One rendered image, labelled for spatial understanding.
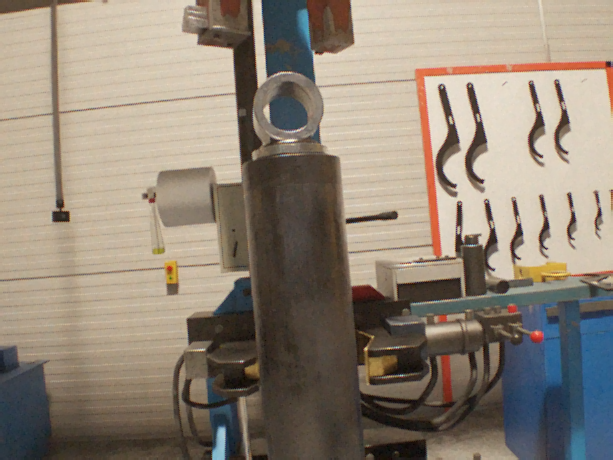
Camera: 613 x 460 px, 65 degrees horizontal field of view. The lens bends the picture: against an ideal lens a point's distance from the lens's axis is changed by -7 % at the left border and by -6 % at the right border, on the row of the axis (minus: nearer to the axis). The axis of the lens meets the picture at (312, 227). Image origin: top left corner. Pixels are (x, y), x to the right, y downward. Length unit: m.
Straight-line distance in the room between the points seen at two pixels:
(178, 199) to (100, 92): 1.72
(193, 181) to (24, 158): 1.95
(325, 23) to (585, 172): 2.71
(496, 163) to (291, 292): 2.83
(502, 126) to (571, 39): 0.89
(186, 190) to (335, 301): 1.39
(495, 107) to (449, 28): 0.65
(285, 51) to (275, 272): 1.13
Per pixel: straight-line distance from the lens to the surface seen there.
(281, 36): 2.00
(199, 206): 2.31
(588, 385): 2.72
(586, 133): 4.03
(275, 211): 1.01
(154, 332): 3.66
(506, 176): 3.71
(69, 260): 3.82
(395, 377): 1.38
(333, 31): 1.64
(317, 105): 1.09
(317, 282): 1.01
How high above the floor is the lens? 1.30
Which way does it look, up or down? 1 degrees up
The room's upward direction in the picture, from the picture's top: 5 degrees counter-clockwise
